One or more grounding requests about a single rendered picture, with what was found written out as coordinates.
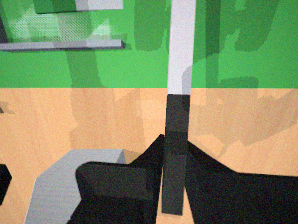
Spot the green flat mat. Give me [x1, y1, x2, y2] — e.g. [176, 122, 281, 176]
[0, 0, 298, 89]

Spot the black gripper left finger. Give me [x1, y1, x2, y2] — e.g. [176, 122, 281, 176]
[75, 134, 165, 224]

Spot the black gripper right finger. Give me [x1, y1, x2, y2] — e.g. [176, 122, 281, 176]
[185, 141, 298, 224]

